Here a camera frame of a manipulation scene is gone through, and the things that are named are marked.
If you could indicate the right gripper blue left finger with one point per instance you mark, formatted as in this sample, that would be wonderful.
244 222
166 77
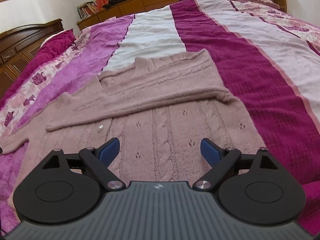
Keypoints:
97 161

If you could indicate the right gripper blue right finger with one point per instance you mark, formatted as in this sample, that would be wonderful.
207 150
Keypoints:
224 165

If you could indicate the pink cable knit cardigan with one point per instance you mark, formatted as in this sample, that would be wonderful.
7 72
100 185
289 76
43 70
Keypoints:
160 109

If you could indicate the magenta velvet pillow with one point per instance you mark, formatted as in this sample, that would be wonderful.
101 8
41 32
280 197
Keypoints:
50 50

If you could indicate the purple floral striped bedspread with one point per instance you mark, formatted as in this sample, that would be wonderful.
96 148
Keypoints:
267 59

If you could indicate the row of books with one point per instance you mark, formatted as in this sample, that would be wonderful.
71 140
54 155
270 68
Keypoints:
87 9

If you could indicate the dark wooden headboard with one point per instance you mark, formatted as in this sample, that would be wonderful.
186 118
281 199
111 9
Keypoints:
20 45

